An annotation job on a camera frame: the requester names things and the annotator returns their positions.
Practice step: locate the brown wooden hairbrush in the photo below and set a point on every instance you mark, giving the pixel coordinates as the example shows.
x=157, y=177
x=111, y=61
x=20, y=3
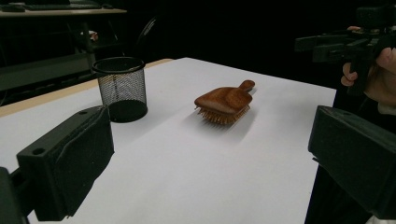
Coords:
x=224, y=101

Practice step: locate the black keyboard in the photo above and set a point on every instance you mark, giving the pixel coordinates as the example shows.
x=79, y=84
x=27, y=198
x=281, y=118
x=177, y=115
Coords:
x=62, y=6

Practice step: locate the white table cover sheet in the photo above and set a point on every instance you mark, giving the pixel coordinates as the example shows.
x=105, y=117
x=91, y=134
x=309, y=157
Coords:
x=186, y=174

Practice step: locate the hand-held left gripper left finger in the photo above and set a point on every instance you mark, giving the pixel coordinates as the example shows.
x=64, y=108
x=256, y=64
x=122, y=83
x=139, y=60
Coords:
x=68, y=161

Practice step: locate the black folding chair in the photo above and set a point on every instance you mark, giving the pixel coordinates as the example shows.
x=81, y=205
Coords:
x=148, y=28

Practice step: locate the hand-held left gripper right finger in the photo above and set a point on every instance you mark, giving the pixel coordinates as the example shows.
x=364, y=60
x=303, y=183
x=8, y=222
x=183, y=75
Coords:
x=355, y=155

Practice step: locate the light wooden desk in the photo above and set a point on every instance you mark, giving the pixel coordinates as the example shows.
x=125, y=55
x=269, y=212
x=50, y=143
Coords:
x=62, y=12

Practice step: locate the black mesh pen cup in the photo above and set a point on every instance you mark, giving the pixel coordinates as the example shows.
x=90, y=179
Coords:
x=123, y=90

